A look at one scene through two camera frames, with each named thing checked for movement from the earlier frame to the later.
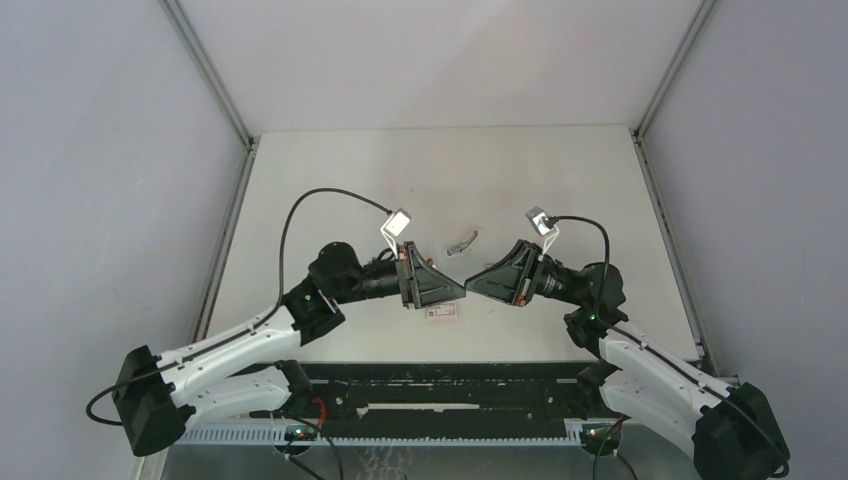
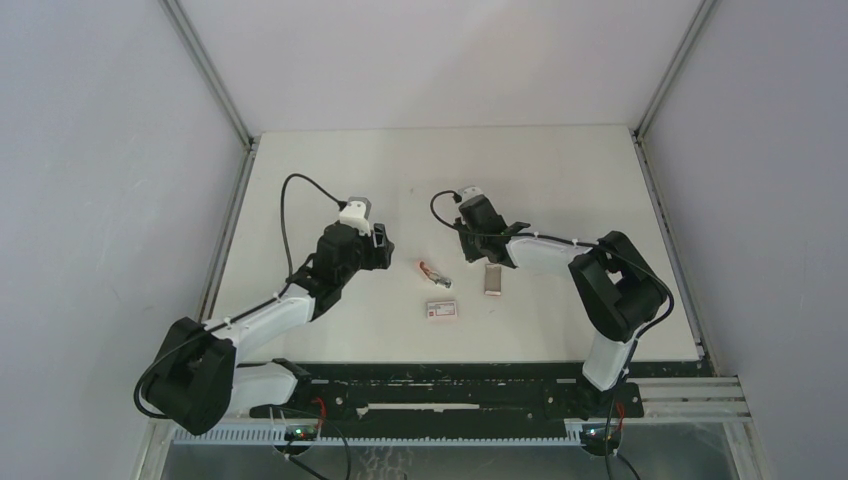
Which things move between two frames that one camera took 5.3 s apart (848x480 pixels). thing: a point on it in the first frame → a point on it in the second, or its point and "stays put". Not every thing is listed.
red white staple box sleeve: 442,310 stays put
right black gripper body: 544,279 → 472,245
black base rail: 437,399 stays put
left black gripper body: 388,278 → 365,256
